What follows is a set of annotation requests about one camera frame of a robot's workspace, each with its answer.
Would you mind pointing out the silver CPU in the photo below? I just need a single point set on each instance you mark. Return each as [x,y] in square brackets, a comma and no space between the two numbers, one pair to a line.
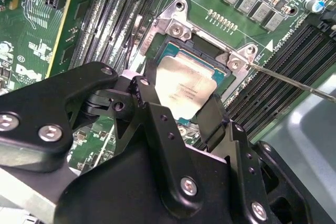
[183,85]

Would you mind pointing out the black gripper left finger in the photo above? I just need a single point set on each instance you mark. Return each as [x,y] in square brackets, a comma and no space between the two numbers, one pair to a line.
[39,108]

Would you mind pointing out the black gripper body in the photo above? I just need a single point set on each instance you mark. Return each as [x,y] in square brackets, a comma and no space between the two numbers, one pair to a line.
[118,195]

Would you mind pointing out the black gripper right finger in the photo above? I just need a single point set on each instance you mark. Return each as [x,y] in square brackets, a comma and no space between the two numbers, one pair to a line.
[239,155]

